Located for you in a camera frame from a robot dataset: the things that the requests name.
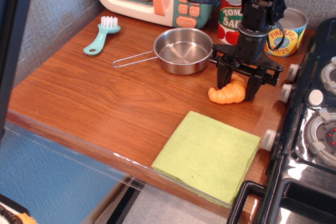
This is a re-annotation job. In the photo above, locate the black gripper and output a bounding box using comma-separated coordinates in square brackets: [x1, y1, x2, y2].
[211, 28, 284, 101]

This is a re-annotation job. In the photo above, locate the orange toy croissant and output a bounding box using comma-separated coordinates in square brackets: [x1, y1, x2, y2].
[208, 74, 247, 104]

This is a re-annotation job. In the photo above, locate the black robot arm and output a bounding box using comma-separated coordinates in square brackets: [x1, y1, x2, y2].
[211, 0, 287, 101]

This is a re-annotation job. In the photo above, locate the green folded towel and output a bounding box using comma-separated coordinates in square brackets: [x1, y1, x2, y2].
[152, 111, 260, 207]

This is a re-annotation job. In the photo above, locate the white stove knob middle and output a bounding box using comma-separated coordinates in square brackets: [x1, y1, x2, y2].
[279, 84, 292, 103]

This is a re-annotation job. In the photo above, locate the white stove knob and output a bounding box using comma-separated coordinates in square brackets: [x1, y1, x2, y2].
[262, 129, 277, 152]
[287, 64, 300, 82]
[279, 84, 292, 103]

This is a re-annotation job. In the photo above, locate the white stove knob rear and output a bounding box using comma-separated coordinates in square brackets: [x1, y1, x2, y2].
[287, 64, 300, 82]

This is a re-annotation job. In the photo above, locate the small steel pan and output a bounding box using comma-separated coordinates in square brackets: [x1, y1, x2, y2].
[112, 28, 213, 76]

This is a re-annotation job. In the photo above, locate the pineapple slices can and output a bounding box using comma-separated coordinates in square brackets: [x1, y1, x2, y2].
[264, 8, 308, 57]

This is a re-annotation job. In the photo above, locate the tomato sauce can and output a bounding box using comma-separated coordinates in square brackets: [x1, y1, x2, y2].
[217, 0, 243, 45]

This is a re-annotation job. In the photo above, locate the white stove knob front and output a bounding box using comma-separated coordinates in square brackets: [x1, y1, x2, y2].
[262, 129, 277, 152]

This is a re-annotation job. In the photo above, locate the black toy stove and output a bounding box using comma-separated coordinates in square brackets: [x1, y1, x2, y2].
[227, 18, 335, 223]

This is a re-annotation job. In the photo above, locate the teal dish brush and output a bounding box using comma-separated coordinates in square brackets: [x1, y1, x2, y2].
[83, 16, 121, 56]

